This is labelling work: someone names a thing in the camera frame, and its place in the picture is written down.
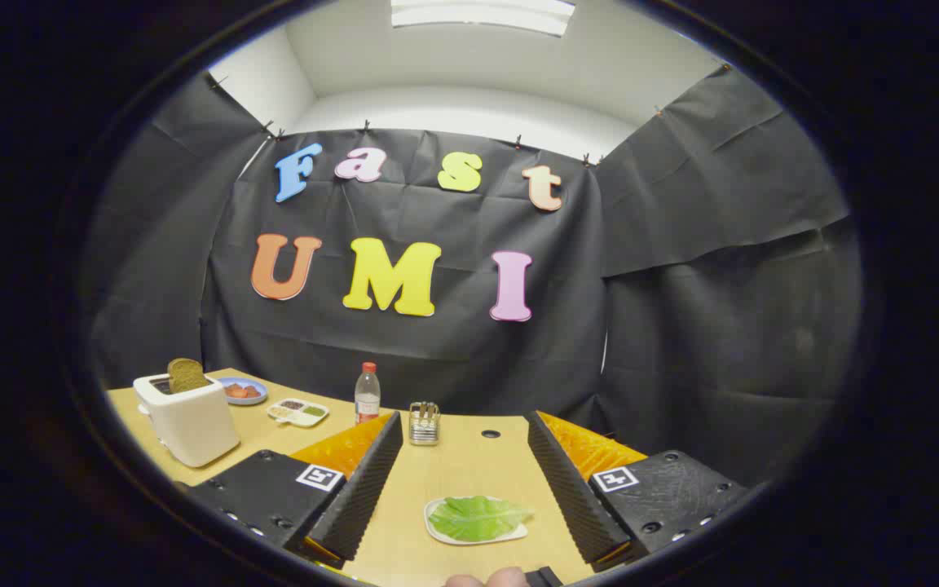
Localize clear plastic bottle red cap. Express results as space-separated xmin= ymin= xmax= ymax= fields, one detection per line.
xmin=355 ymin=362 xmax=381 ymax=426

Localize brown bread slice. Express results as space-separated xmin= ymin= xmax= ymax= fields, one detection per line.
xmin=167 ymin=358 xmax=211 ymax=395

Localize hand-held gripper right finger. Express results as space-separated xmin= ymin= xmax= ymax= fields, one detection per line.
xmin=527 ymin=410 xmax=751 ymax=573

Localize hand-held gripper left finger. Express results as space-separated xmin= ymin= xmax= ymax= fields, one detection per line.
xmin=183 ymin=410 xmax=405 ymax=570

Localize white toaster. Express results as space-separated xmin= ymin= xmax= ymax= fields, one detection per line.
xmin=133 ymin=373 xmax=241 ymax=467

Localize green lettuce leaf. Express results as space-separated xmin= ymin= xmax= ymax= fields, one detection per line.
xmin=429 ymin=496 xmax=536 ymax=541

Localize metal wire basket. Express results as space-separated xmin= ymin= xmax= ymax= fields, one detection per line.
xmin=408 ymin=401 xmax=441 ymax=446

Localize white divided seasoning tray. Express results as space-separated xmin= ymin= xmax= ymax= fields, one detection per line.
xmin=267 ymin=398 xmax=330 ymax=428

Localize ceiling light panel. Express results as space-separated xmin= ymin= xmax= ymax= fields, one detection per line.
xmin=390 ymin=0 xmax=576 ymax=38

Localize blue plate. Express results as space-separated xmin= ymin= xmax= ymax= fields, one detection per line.
xmin=215 ymin=377 xmax=269 ymax=406

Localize white rectangular plate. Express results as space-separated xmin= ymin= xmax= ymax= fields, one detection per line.
xmin=424 ymin=496 xmax=529 ymax=545

